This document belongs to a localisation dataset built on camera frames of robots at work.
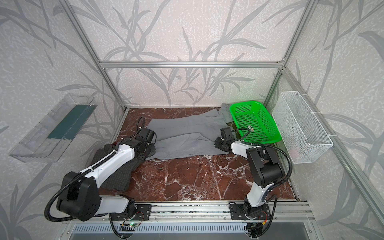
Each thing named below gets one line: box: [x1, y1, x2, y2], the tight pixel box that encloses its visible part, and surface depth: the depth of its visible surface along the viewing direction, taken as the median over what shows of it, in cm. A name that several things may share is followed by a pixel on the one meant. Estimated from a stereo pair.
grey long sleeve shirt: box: [146, 103, 233, 160], surface depth 101 cm
